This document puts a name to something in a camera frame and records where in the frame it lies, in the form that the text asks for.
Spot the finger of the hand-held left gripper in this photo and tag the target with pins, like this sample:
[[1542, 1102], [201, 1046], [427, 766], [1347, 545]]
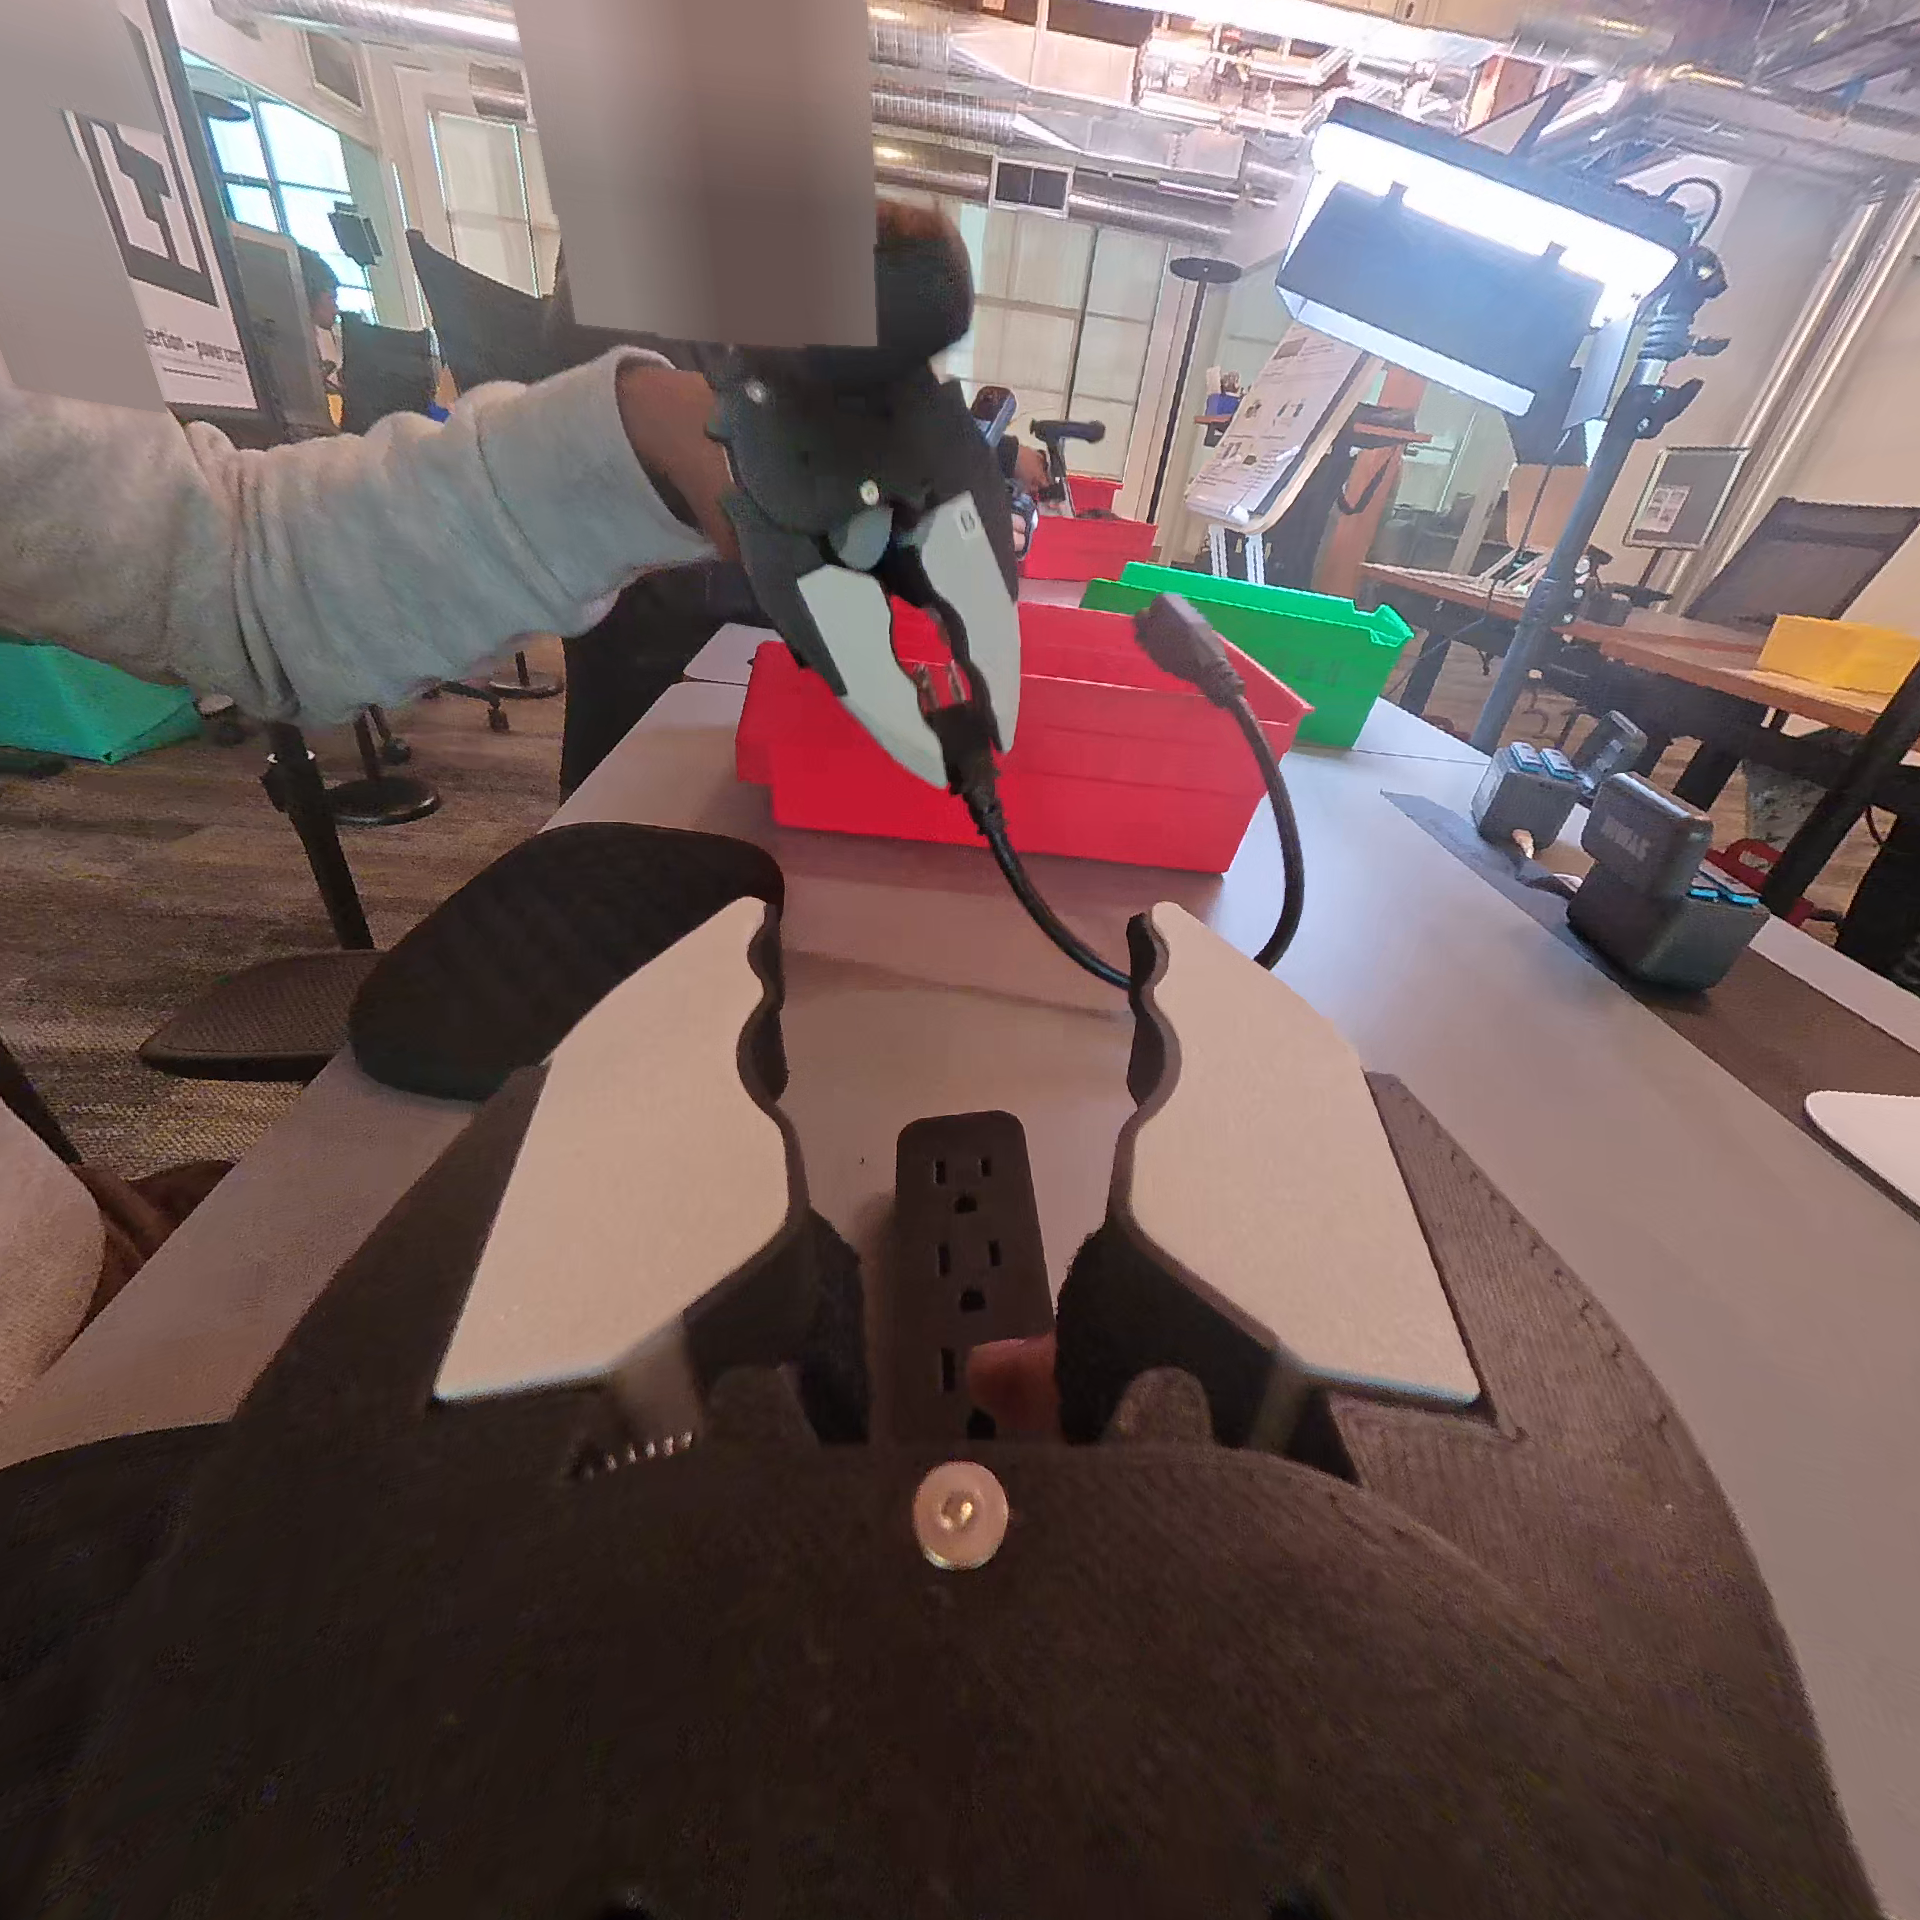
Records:
[[974, 587], [856, 645]]

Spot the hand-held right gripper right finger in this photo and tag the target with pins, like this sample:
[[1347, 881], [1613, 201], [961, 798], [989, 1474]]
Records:
[[1277, 1201]]

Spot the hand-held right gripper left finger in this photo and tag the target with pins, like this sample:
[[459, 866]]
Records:
[[630, 1185]]

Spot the large red plastic bin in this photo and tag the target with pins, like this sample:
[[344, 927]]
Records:
[[1079, 796]]

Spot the person's left forearm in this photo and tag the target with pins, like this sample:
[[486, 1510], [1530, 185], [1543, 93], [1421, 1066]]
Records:
[[299, 525]]

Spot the person's left hand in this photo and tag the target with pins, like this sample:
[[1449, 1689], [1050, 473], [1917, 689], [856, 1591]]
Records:
[[675, 428]]

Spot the small red plastic bin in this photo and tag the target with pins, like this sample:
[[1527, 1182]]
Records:
[[1089, 547], [1096, 494]]

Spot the green plastic bin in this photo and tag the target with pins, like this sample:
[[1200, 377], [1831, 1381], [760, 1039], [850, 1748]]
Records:
[[1306, 629]]

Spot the small poster on easel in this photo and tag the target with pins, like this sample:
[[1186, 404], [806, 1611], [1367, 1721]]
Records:
[[1277, 421]]

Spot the black office chair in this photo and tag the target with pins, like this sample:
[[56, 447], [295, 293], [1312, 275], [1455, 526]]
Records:
[[480, 324], [383, 377]]

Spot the black floor lamp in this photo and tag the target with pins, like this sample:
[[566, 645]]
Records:
[[1205, 270]]

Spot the dark mesh chair plate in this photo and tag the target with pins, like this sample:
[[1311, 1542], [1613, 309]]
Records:
[[254, 1014]]

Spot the black stool base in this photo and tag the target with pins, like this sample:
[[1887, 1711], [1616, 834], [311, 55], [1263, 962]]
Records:
[[383, 803]]

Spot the LED panel light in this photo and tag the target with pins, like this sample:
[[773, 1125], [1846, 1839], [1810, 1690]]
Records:
[[1441, 301]]

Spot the black light stand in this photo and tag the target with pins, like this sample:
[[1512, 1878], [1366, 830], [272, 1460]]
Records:
[[1559, 587]]

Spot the banner with black logo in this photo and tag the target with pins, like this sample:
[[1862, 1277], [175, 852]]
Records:
[[195, 301]]

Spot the wooden desk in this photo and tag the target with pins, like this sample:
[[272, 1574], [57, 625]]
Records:
[[1681, 645]]

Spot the framed sign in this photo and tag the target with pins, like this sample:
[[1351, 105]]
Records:
[[1682, 494]]

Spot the green cloth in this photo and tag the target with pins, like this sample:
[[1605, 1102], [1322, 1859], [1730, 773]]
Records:
[[90, 706]]

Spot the yellow plastic bin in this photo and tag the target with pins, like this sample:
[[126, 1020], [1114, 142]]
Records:
[[1838, 652]]

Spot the black tilted panel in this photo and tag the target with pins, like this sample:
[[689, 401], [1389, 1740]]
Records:
[[1830, 564]]

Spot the black chair frame bar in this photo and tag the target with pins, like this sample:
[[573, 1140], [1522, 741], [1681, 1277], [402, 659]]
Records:
[[38, 1102]]

